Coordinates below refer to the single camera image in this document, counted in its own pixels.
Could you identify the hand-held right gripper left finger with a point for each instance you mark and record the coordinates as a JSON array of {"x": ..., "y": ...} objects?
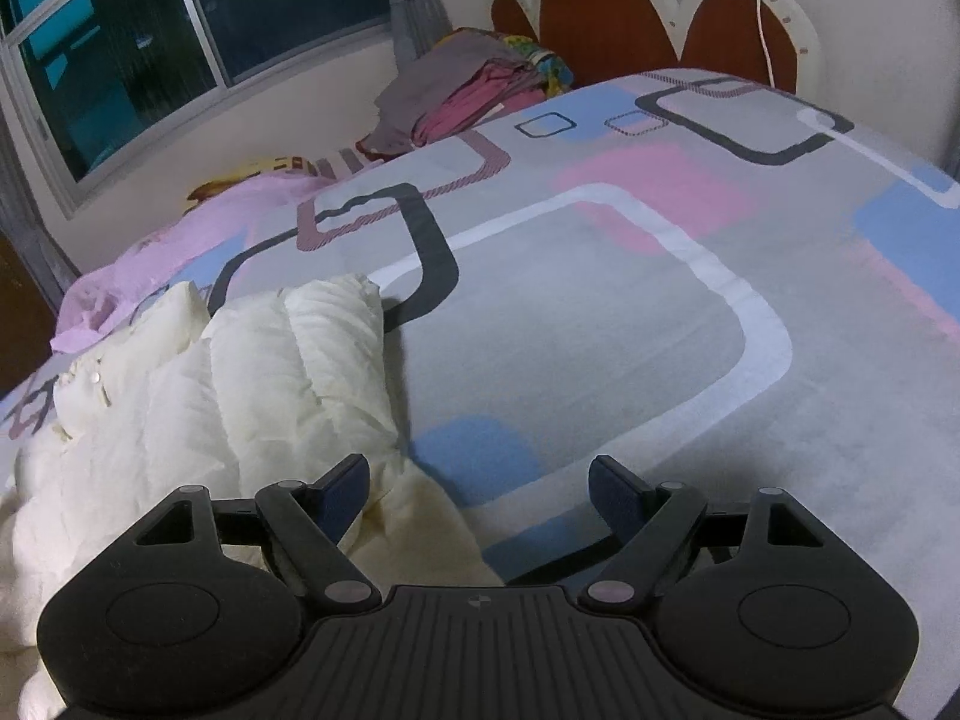
[{"x": 345, "y": 493}]

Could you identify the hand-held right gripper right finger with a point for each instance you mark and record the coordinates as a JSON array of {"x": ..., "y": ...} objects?
[{"x": 611, "y": 499}]

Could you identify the cream puffy jacket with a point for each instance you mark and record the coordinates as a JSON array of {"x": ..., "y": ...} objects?
[{"x": 150, "y": 405}]

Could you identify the patterned grey bed cover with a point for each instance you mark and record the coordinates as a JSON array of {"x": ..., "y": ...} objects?
[{"x": 600, "y": 315}]

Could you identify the pink blanket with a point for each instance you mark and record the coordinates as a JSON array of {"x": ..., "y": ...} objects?
[{"x": 202, "y": 217}]

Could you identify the yellow printed pillow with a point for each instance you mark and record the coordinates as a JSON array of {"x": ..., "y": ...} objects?
[{"x": 262, "y": 165}]

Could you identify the brown wooden door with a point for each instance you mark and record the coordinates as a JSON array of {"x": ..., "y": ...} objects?
[{"x": 19, "y": 315}]

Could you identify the grey curtain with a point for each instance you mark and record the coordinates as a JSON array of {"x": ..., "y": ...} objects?
[
  {"x": 30, "y": 240},
  {"x": 409, "y": 7}
]

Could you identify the pink garment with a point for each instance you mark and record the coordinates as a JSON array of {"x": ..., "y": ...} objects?
[{"x": 480, "y": 94}]

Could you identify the colourful printed cloth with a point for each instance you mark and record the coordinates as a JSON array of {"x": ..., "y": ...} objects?
[{"x": 551, "y": 67}]

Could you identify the grey garment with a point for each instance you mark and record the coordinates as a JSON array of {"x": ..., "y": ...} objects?
[{"x": 442, "y": 67}]

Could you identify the brown and white headboard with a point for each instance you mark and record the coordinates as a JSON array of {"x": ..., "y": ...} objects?
[{"x": 600, "y": 7}]

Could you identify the sliding glass window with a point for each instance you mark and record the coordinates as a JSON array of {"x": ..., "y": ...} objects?
[{"x": 150, "y": 30}]

